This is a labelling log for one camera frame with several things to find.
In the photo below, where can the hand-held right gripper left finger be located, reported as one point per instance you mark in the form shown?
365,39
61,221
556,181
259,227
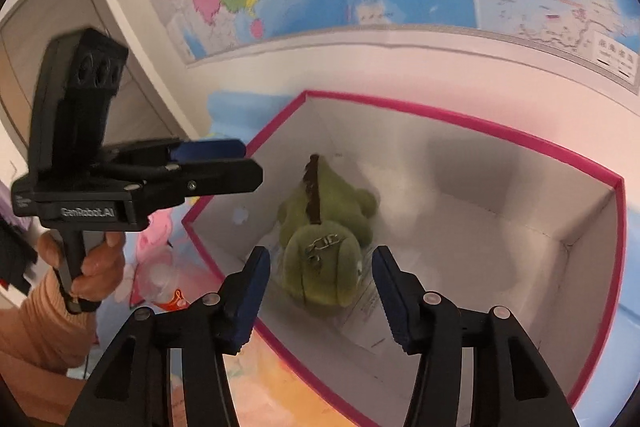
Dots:
250,299

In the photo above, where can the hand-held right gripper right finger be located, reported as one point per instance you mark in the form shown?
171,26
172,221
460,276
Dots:
389,299

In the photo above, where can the grey wardrobe door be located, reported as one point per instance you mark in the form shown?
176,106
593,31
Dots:
145,107

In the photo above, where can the person's left hand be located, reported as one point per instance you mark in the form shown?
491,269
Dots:
107,259

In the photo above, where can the green plush toy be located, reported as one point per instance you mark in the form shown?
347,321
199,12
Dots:
325,267

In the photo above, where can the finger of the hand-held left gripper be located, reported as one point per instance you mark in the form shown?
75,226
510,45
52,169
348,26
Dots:
220,177
210,150

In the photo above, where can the pink cardboard box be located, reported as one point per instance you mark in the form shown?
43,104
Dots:
500,257

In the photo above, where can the white paper slip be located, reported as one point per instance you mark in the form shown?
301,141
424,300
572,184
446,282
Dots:
367,322

